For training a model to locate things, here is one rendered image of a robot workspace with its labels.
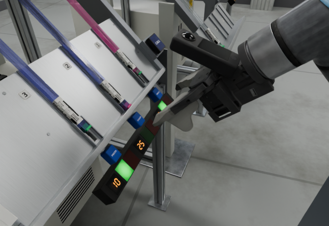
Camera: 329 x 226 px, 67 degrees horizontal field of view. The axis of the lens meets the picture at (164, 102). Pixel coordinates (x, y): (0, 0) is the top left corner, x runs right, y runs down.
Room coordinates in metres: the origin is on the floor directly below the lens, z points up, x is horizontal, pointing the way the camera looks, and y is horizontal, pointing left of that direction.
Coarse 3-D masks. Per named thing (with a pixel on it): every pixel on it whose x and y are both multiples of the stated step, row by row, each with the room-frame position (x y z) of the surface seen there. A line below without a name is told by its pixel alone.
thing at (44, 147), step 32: (32, 64) 0.41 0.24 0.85; (64, 64) 0.45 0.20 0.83; (96, 64) 0.50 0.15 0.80; (0, 96) 0.33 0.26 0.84; (32, 96) 0.35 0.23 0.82; (64, 96) 0.39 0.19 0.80; (96, 96) 0.43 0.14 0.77; (128, 96) 0.48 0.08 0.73; (0, 128) 0.28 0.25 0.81; (32, 128) 0.30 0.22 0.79; (64, 128) 0.33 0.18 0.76; (96, 128) 0.36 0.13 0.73; (0, 160) 0.24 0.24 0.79; (32, 160) 0.26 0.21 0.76; (64, 160) 0.28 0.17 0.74; (0, 192) 0.20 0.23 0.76; (32, 192) 0.22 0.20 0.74
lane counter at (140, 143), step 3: (138, 138) 0.41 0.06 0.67; (135, 141) 0.40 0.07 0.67; (138, 141) 0.40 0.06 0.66; (141, 141) 0.40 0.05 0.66; (135, 144) 0.39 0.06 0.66; (138, 144) 0.39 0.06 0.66; (141, 144) 0.40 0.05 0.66; (144, 144) 0.40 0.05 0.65; (138, 147) 0.39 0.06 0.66; (141, 147) 0.39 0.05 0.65; (144, 147) 0.39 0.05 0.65; (141, 150) 0.38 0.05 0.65; (144, 150) 0.39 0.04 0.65
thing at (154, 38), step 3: (153, 36) 0.65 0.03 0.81; (156, 36) 0.66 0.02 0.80; (153, 39) 0.64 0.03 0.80; (156, 39) 0.65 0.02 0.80; (159, 39) 0.66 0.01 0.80; (153, 42) 0.63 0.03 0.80; (156, 42) 0.64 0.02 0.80; (159, 42) 0.65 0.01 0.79; (156, 45) 0.63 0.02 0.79; (159, 45) 0.64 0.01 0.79; (162, 45) 0.65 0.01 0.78; (159, 48) 0.63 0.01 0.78; (162, 48) 0.64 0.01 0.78
